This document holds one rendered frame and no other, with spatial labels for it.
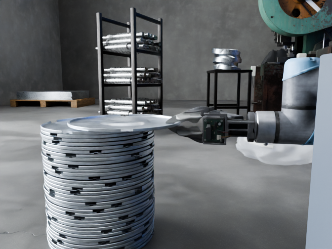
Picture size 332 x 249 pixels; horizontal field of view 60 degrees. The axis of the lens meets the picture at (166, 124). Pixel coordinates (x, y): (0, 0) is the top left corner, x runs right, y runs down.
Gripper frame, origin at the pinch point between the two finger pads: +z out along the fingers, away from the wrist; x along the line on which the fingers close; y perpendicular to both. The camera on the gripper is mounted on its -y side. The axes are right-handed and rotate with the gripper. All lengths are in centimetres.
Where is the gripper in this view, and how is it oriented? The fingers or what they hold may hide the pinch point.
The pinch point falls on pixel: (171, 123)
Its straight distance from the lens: 73.4
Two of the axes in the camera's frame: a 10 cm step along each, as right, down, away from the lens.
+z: -9.8, -0.3, 1.9
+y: -1.9, 1.5, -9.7
